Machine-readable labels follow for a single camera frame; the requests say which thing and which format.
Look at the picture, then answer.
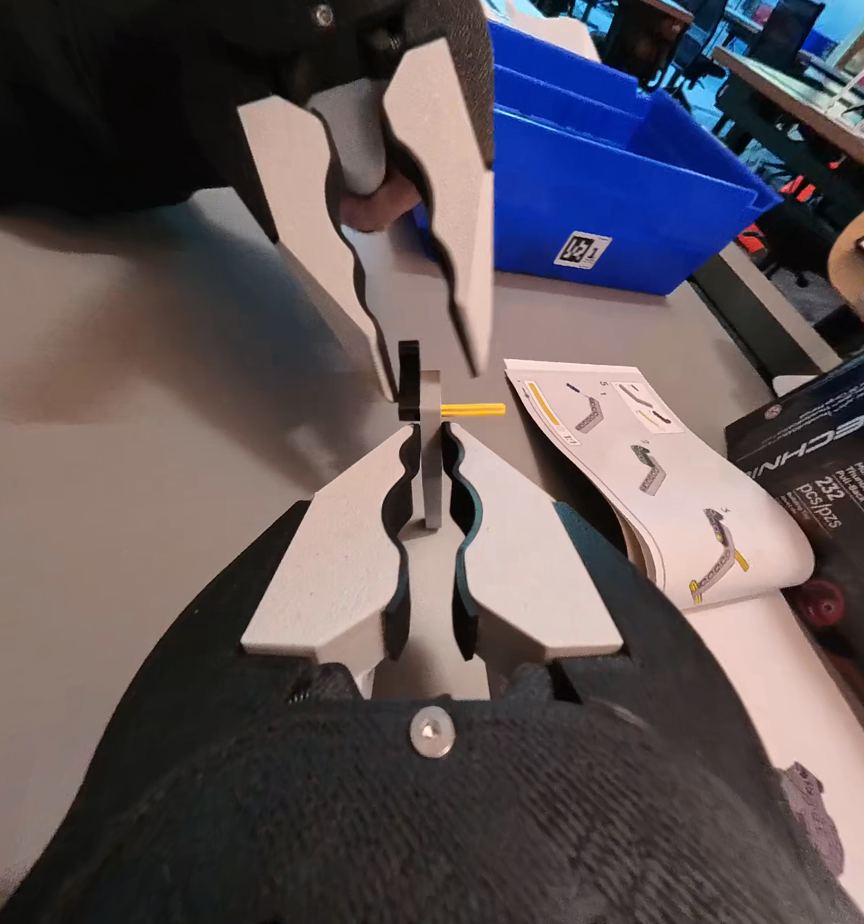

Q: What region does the grey bent toy beam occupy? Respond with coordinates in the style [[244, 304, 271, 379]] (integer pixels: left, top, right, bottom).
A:
[[417, 370, 444, 530]]

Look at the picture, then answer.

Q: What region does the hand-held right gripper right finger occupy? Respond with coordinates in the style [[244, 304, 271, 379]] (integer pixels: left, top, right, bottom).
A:
[[440, 422, 625, 697]]

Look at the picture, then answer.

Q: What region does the long wooden desk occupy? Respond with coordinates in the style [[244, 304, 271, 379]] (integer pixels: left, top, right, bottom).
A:
[[713, 43, 864, 181]]

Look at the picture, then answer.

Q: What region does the person's left hand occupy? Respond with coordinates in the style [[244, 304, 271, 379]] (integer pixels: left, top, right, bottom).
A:
[[339, 175, 418, 233]]

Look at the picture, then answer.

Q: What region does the white instruction booklet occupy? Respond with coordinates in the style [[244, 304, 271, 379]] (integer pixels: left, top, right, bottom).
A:
[[504, 357, 864, 924]]

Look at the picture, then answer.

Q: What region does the black toy connector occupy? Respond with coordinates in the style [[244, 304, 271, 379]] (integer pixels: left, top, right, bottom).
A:
[[397, 341, 423, 422]]

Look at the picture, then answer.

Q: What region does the wooden board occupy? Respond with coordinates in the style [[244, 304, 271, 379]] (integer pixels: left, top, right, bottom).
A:
[[827, 193, 864, 340]]

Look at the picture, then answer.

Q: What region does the grey desk with dark edge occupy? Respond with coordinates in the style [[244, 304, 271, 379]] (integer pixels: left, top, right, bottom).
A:
[[692, 242, 844, 380]]

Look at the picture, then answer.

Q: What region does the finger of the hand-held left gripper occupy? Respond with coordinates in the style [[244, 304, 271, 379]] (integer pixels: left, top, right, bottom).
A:
[[237, 92, 400, 403], [381, 36, 496, 381]]

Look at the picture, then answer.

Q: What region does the black toy set box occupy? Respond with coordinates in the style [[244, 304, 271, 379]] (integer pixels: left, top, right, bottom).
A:
[[724, 354, 864, 723]]

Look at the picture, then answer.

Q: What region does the person's left forearm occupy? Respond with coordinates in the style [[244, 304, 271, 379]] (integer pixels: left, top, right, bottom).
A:
[[0, 0, 292, 243]]

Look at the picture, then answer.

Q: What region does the blue plastic bin with label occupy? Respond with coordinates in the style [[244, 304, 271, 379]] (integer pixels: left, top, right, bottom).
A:
[[413, 90, 783, 295]]

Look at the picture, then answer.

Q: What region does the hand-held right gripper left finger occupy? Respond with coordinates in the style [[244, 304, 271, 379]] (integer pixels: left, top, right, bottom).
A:
[[240, 424, 416, 698]]

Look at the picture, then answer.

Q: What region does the black red office chair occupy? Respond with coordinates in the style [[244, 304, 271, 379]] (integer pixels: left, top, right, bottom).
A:
[[735, 177, 819, 254]]

